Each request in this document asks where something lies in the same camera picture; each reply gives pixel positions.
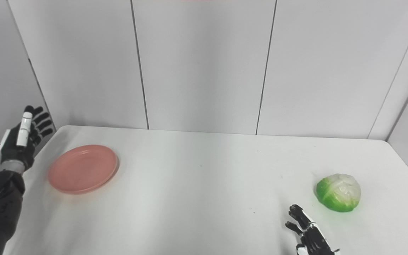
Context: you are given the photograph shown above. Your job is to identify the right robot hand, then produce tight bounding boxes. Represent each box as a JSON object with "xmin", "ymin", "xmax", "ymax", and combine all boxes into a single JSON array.
[{"xmin": 285, "ymin": 204, "xmax": 340, "ymax": 255}]

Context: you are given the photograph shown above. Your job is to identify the pink plate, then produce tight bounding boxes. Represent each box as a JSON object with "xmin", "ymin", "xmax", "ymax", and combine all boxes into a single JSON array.
[{"xmin": 47, "ymin": 144, "xmax": 119, "ymax": 195}]

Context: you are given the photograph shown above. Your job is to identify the green white cabbage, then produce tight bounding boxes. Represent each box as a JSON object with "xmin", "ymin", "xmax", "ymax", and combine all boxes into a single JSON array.
[{"xmin": 316, "ymin": 174, "xmax": 362, "ymax": 213}]

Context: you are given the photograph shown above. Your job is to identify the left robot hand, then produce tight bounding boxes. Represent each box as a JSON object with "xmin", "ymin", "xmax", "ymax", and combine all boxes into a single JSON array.
[{"xmin": 0, "ymin": 105, "xmax": 55, "ymax": 171}]

